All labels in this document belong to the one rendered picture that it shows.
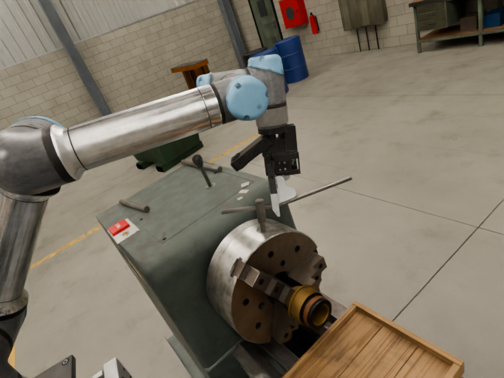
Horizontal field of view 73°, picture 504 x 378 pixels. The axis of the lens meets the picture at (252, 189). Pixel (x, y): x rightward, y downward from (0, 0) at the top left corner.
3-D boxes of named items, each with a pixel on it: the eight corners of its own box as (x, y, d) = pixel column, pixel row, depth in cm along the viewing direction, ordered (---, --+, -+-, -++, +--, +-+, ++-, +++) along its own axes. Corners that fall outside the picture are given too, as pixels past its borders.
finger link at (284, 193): (299, 211, 76) (293, 172, 79) (273, 214, 76) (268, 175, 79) (298, 214, 79) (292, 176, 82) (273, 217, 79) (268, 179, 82)
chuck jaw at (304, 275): (278, 269, 93) (308, 243, 98) (284, 282, 95) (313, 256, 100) (307, 286, 84) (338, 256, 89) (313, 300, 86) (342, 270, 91)
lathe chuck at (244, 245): (223, 346, 95) (202, 247, 84) (304, 294, 111) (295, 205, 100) (241, 366, 88) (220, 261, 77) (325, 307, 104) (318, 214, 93)
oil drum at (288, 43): (279, 84, 792) (268, 46, 752) (297, 74, 815) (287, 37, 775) (295, 83, 744) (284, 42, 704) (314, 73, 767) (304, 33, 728)
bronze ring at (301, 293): (275, 295, 82) (301, 314, 75) (301, 272, 86) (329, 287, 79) (286, 321, 86) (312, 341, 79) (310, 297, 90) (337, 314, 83)
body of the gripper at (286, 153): (301, 176, 80) (296, 125, 76) (264, 181, 80) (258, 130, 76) (296, 167, 87) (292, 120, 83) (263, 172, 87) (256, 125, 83)
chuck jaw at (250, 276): (262, 288, 90) (230, 275, 83) (271, 271, 91) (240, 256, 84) (289, 308, 82) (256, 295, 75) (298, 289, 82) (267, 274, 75)
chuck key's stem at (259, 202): (260, 242, 88) (255, 202, 85) (259, 238, 91) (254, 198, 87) (268, 241, 88) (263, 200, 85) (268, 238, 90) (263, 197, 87)
